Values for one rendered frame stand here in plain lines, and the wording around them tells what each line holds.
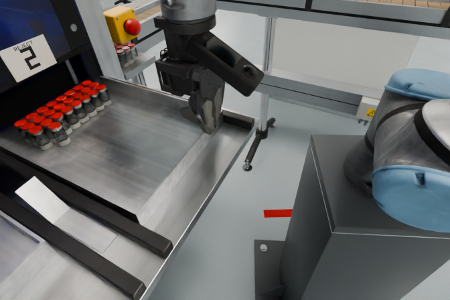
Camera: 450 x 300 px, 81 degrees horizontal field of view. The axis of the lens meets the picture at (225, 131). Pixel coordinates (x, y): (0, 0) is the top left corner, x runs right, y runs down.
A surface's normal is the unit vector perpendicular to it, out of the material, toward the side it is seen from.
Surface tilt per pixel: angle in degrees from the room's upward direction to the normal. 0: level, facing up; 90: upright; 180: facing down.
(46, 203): 55
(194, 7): 90
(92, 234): 0
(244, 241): 0
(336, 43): 90
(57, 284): 0
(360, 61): 90
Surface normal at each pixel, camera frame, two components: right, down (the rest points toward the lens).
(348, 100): -0.46, 0.60
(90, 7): 0.89, 0.28
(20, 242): -0.04, -0.75
